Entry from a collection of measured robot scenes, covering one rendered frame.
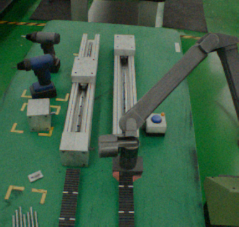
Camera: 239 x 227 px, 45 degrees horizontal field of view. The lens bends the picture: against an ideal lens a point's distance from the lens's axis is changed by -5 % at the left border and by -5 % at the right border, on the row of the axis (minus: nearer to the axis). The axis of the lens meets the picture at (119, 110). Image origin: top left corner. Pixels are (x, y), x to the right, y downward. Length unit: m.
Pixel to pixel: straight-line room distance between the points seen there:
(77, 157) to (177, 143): 0.42
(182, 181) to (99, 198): 0.32
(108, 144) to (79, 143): 0.21
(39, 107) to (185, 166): 0.63
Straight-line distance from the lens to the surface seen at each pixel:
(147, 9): 2.81
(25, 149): 1.24
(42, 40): 1.53
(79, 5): 2.87
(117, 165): 1.00
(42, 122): 1.26
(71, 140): 1.12
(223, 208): 1.00
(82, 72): 1.39
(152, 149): 1.23
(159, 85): 0.95
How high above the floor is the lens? 1.70
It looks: 42 degrees down
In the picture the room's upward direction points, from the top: 4 degrees clockwise
